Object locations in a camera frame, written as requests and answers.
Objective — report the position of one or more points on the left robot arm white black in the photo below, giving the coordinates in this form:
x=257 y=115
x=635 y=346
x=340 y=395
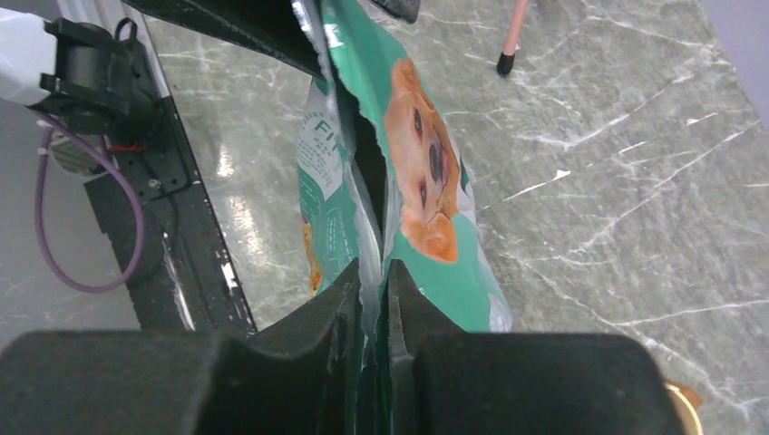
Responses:
x=102 y=84

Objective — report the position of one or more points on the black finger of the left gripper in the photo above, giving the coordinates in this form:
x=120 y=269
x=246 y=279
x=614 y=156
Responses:
x=263 y=26
x=404 y=10

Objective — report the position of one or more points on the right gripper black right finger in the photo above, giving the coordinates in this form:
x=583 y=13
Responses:
x=444 y=380

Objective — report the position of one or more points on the green dog food bag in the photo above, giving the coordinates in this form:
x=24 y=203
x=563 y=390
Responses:
x=382 y=183

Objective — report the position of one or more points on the pink perforated music stand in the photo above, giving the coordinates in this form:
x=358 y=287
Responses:
x=507 y=57

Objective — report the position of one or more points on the cream pet bowl left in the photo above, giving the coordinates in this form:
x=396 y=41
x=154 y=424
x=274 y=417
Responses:
x=686 y=401

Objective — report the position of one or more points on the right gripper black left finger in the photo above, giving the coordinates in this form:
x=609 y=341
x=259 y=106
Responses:
x=295 y=377

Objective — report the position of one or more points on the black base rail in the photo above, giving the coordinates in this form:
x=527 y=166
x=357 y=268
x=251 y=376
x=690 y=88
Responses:
x=185 y=278

